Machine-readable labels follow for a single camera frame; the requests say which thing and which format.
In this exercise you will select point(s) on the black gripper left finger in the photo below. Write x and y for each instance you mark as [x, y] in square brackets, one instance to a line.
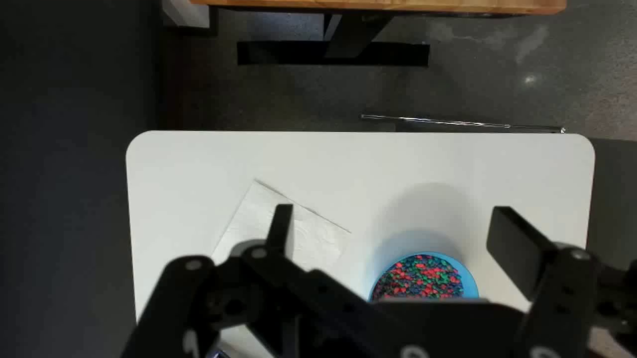
[281, 229]

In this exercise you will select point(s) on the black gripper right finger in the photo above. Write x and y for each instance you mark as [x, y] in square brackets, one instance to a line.
[520, 245]

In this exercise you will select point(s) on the blue plastic bowl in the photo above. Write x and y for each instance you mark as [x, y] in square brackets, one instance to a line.
[472, 281]

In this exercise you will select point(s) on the white paper towel sheet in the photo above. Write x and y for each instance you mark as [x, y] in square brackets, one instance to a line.
[319, 235]

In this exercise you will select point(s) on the colourful candy pile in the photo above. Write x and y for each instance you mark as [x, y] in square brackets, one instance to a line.
[418, 279]

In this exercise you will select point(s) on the black table base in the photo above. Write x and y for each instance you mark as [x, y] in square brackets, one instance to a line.
[331, 52]

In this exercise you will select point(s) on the wooden table top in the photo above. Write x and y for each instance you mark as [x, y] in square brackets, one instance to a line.
[398, 4]

